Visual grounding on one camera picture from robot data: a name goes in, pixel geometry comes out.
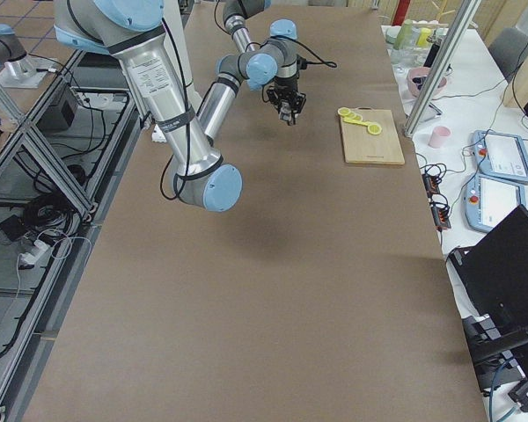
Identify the lemon slice near handle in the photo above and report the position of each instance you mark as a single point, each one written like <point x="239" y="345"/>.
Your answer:
<point x="343" y="111"/>

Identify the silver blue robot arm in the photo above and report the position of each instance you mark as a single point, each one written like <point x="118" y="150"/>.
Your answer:
<point x="133" y="33"/>
<point x="273" y="65"/>

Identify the black thermos bottle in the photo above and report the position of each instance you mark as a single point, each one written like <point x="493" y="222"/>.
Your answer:
<point x="434" y="49"/>

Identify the aluminium frame post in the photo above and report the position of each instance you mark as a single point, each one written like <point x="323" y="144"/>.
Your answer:
<point x="441" y="63"/>

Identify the upper blue teach pendant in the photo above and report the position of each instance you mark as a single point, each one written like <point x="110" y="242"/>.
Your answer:
<point x="501" y="155"/>

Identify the lower blue teach pendant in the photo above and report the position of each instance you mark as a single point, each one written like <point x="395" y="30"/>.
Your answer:
<point x="488" y="200"/>

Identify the blue teach pendant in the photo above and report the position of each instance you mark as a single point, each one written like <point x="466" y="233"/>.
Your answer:
<point x="488" y="200"/>
<point x="501" y="155"/>

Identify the wooden cutting board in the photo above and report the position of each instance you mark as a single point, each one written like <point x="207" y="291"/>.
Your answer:
<point x="360" y="147"/>

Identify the green tall tumbler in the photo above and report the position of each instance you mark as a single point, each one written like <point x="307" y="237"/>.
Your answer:
<point x="406" y="37"/>

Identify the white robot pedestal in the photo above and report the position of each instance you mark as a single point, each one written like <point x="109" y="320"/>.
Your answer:
<point x="176" y="22"/>

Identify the pink plastic cup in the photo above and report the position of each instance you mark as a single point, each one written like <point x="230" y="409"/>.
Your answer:
<point x="439" y="136"/>

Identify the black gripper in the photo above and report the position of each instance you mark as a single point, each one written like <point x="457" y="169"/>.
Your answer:
<point x="285" y="84"/>

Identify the lemon slice on pick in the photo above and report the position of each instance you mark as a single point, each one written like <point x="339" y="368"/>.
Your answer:
<point x="374" y="129"/>

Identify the pink bowl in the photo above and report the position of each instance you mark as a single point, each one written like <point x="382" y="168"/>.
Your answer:
<point x="416" y="78"/>

